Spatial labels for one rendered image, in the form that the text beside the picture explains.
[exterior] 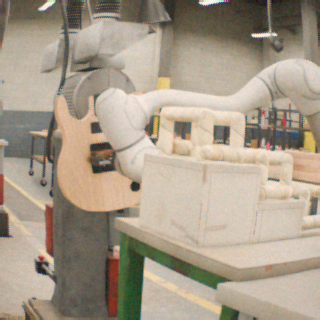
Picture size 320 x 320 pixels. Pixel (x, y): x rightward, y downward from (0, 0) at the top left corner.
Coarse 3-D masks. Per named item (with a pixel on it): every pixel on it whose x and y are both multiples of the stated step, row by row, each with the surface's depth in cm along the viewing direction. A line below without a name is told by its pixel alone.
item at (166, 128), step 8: (160, 120) 146; (168, 120) 145; (160, 128) 146; (168, 128) 145; (160, 136) 146; (168, 136) 145; (160, 144) 146; (168, 144) 146; (160, 152) 146; (168, 152) 146
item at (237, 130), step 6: (234, 120) 134; (240, 120) 134; (234, 126) 134; (240, 126) 134; (234, 132) 134; (240, 132) 134; (234, 138) 134; (240, 138) 134; (234, 144) 134; (240, 144) 134; (228, 162) 136; (234, 162) 134; (240, 162) 135
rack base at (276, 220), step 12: (264, 204) 135; (276, 204) 136; (288, 204) 138; (300, 204) 140; (264, 216) 135; (276, 216) 137; (288, 216) 139; (300, 216) 141; (264, 228) 135; (276, 228) 137; (288, 228) 139; (300, 228) 141; (264, 240) 136; (276, 240) 138
